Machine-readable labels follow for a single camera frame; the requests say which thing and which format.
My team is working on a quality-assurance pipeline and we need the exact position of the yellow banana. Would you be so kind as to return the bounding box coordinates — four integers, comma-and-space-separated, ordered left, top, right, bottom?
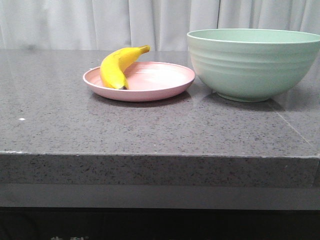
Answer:
100, 45, 151, 90

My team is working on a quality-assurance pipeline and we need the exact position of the white curtain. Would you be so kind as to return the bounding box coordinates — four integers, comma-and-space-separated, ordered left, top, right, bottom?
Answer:
0, 0, 320, 51

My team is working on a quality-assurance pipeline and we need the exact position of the green bowl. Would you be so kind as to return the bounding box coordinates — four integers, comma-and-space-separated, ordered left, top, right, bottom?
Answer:
187, 28, 320, 102

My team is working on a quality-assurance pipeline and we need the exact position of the pink plate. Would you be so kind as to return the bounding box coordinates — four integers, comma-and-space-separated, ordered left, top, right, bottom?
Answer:
82, 61, 196, 102

